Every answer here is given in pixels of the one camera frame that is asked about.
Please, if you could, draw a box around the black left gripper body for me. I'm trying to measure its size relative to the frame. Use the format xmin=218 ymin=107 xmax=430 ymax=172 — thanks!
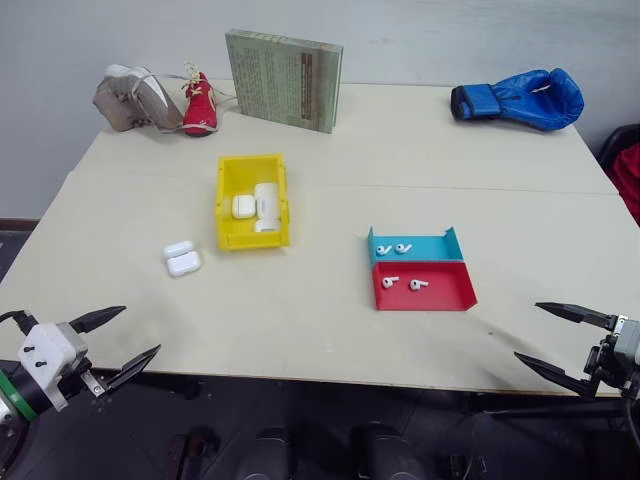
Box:
xmin=57 ymin=355 xmax=110 ymax=402

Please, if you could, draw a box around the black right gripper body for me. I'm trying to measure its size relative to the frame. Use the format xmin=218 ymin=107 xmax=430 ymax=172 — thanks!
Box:
xmin=582 ymin=333 xmax=634 ymax=397

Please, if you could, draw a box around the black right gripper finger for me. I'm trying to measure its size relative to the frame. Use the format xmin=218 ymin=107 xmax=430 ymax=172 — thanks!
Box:
xmin=513 ymin=351 xmax=599 ymax=399
xmin=534 ymin=300 xmax=616 ymax=330

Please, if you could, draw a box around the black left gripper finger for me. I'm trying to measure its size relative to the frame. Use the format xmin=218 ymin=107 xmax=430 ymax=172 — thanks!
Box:
xmin=68 ymin=305 xmax=128 ymax=335
xmin=101 ymin=343 xmax=163 ymax=397

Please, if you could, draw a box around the white earbud case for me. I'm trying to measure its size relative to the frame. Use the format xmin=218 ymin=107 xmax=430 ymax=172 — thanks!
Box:
xmin=162 ymin=240 xmax=203 ymax=278
xmin=230 ymin=193 xmax=258 ymax=221

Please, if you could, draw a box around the yellow plastic bin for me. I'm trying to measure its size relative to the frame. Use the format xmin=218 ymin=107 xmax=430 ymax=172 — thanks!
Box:
xmin=215 ymin=153 xmax=293 ymax=252

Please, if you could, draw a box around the green book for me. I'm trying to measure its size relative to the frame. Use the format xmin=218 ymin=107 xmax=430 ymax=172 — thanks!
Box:
xmin=224 ymin=28 xmax=345 ymax=135

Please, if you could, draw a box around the red plastic tray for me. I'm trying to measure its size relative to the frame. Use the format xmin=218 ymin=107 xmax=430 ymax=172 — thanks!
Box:
xmin=371 ymin=259 xmax=479 ymax=313

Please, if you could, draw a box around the red cloth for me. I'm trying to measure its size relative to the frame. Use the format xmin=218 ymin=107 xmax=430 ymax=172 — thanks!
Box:
xmin=611 ymin=141 xmax=640 ymax=227

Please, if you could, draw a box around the teal plastic tray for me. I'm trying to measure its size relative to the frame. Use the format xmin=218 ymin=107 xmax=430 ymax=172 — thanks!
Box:
xmin=366 ymin=225 xmax=467 ymax=264

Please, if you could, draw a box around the black chair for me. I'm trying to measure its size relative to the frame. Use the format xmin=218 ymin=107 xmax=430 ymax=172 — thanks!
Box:
xmin=596 ymin=123 xmax=640 ymax=174

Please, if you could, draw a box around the white charger in bin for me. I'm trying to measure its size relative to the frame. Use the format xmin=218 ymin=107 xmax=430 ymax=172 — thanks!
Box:
xmin=253 ymin=181 xmax=282 ymax=234

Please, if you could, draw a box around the grey shoe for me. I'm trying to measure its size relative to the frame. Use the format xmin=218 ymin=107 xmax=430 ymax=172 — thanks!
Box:
xmin=91 ymin=63 xmax=187 ymax=136

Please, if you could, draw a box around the blue boxing glove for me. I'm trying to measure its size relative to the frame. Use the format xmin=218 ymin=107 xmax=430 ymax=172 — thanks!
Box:
xmin=450 ymin=67 xmax=586 ymax=133

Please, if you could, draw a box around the small red shoe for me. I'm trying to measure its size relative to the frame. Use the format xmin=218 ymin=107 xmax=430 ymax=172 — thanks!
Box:
xmin=180 ymin=59 xmax=222 ymax=139

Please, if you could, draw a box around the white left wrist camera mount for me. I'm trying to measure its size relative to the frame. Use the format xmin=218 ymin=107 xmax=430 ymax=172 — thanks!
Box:
xmin=16 ymin=321 xmax=90 ymax=412

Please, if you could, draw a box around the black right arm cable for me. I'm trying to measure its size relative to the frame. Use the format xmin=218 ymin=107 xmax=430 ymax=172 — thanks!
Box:
xmin=620 ymin=394 xmax=640 ymax=439

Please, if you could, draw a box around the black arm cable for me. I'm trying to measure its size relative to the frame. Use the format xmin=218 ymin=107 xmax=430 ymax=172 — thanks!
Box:
xmin=0 ymin=310 xmax=32 ymax=337
xmin=620 ymin=394 xmax=640 ymax=439

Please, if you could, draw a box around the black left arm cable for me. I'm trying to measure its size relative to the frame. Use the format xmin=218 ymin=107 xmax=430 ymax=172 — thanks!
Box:
xmin=0 ymin=310 xmax=32 ymax=337

